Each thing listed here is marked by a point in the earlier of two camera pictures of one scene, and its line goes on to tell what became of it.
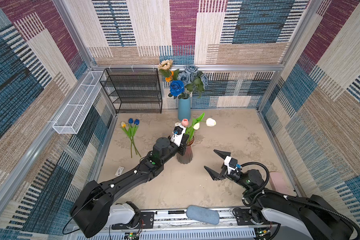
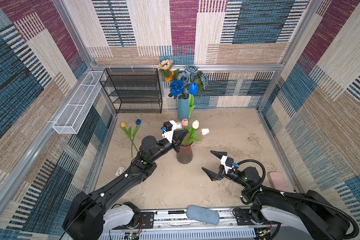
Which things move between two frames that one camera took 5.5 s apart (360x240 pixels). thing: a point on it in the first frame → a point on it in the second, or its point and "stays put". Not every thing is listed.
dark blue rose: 177,87 stays put
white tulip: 210,122 → 204,131
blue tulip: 130,133 → 193,89
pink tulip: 185,122 stays put
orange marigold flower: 168,79 stays put
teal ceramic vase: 184,109 stays put
